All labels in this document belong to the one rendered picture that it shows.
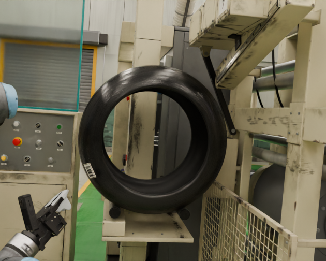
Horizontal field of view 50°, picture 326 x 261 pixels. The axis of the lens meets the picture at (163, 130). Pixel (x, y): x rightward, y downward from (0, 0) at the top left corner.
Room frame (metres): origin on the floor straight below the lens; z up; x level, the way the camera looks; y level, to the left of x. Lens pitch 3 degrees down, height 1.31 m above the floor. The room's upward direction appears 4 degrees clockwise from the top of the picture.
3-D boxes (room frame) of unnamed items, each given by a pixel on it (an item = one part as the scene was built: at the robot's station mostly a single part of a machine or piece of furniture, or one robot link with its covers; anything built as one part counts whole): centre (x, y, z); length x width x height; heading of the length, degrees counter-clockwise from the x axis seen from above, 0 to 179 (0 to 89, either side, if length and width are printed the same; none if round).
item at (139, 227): (1.55, 0.05, 0.80); 0.37 x 0.36 x 0.02; 99
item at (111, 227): (1.53, 0.19, 0.84); 0.36 x 0.09 x 0.06; 9
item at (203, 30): (1.47, -0.26, 1.71); 0.61 x 0.25 x 0.15; 9
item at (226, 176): (1.83, -0.29, 1.05); 0.20 x 0.15 x 0.30; 9
